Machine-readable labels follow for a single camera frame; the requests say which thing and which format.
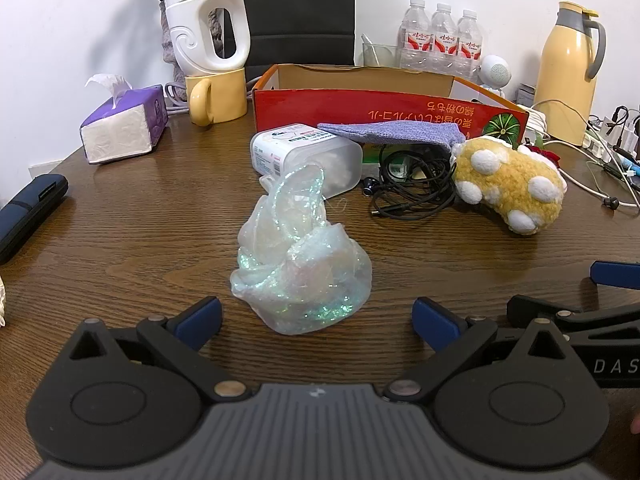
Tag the yellow plush paw toy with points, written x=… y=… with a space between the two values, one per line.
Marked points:
x=510 y=180

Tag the yellow thermos jug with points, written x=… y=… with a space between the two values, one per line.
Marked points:
x=565 y=85

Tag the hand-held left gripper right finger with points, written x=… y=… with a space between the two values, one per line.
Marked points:
x=434 y=322

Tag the red cardboard box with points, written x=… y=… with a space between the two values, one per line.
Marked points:
x=325 y=105

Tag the clear cotton swab box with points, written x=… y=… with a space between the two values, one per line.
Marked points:
x=300 y=152

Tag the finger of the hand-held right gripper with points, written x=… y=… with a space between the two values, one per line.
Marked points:
x=617 y=276
x=590 y=322

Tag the grey vase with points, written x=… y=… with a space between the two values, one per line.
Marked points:
x=166 y=35

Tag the white detergent bottle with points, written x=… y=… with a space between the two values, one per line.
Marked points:
x=200 y=20

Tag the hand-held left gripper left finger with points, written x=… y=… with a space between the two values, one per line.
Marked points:
x=204 y=320

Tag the red artificial flower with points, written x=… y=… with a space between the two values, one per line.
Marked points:
x=542 y=154

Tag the yellow mug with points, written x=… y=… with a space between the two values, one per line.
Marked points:
x=220 y=97

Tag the white robot speaker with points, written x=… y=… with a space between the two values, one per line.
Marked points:
x=495 y=72

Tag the iridescent clear plastic bag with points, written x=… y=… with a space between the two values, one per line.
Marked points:
x=300 y=270

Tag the purple tissue pack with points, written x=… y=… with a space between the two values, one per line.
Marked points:
x=120 y=130

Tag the clear water bottle red label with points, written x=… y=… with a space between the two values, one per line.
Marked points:
x=470 y=42
x=444 y=37
x=414 y=35

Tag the clear glass cup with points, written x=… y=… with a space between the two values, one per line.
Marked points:
x=380 y=52

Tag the dark blue case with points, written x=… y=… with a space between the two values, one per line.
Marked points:
x=27 y=215

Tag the white power strip with plugs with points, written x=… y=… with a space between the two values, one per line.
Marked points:
x=607 y=142

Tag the purple knitted cloth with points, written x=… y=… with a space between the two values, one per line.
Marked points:
x=390 y=132

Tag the small grey box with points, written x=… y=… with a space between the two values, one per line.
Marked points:
x=525 y=94

